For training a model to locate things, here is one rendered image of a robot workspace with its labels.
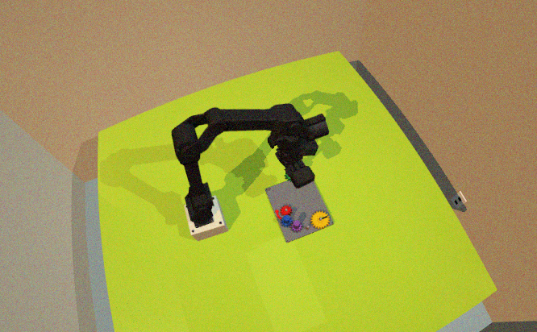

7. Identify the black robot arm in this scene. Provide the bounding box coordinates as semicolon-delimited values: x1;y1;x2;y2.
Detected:
171;103;329;228

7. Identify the red gear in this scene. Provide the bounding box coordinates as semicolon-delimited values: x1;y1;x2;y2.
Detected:
281;205;293;216

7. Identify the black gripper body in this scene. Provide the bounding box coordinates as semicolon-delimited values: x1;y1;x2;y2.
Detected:
268;135;315;189

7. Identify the yellow gear with black stripe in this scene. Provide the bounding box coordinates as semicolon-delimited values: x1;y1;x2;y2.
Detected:
310;211;330;230

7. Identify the purple gear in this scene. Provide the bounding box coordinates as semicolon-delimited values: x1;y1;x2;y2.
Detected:
290;221;303;233

